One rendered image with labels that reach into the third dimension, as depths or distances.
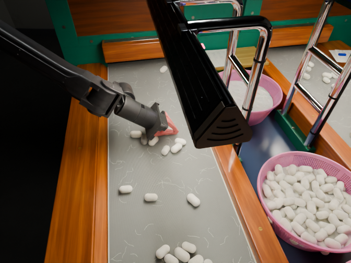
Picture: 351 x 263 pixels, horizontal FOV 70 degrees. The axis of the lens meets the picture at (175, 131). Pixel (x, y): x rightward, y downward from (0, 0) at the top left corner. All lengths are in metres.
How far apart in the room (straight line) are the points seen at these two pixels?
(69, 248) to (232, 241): 0.34
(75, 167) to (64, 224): 0.16
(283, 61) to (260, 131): 0.42
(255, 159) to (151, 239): 0.42
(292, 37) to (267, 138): 0.51
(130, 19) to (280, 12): 0.63
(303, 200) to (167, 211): 0.33
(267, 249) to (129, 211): 0.31
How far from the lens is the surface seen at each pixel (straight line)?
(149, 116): 0.67
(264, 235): 0.60
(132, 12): 1.06
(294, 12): 1.29
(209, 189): 0.66
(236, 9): 0.67
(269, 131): 0.94
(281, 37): 1.22
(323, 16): 0.80
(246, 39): 1.22
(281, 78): 1.06
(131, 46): 1.03
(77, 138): 0.79
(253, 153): 0.85
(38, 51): 0.65
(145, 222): 0.62
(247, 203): 0.63
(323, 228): 0.70
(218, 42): 1.17
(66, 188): 0.68
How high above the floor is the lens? 1.29
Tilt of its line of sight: 45 degrees down
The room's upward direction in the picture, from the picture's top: straight up
